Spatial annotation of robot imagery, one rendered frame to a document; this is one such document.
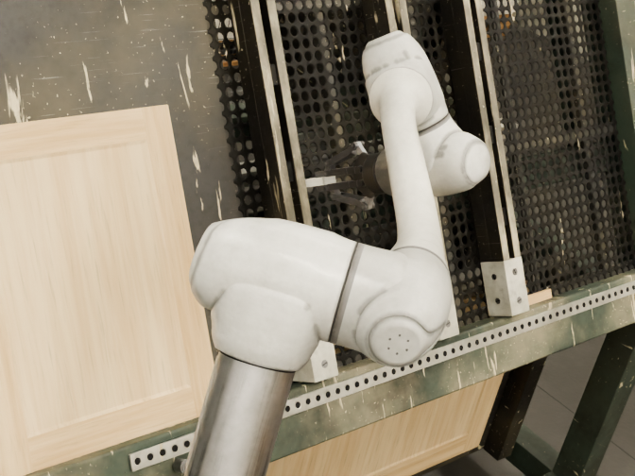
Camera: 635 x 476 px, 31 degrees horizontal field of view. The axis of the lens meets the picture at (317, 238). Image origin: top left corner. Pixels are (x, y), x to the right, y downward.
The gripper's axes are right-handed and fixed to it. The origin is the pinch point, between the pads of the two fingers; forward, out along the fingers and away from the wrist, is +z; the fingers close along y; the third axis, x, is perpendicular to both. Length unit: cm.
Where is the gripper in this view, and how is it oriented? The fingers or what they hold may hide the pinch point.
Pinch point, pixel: (318, 181)
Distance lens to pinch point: 219.4
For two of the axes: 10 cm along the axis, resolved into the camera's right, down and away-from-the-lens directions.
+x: -7.6, 1.8, -6.3
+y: -1.7, -9.8, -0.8
